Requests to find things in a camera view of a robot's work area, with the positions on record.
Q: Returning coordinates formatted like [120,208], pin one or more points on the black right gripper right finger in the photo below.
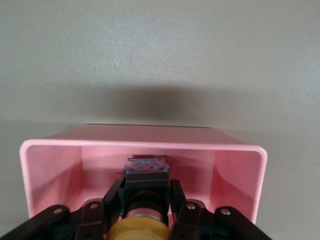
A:
[192,217]

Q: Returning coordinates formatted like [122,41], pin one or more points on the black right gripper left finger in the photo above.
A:
[92,215]

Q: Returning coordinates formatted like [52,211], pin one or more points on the yellow push button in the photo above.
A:
[146,180]

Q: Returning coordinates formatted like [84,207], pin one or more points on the pink plastic box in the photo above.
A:
[225,170]

